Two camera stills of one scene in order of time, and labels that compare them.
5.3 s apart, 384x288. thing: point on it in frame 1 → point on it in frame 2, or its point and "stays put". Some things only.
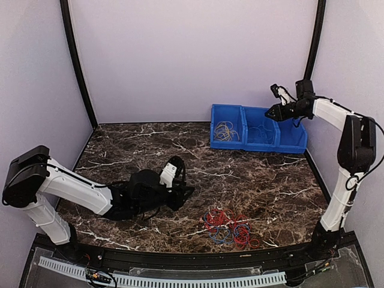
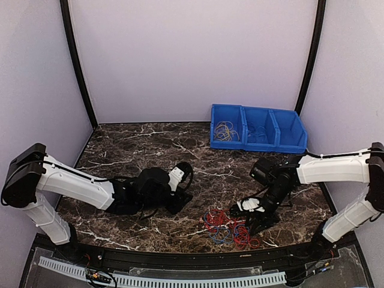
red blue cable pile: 227,227 stays put
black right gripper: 279,115 → 259,219
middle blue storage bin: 260,132 stays put
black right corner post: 314,41 stays put
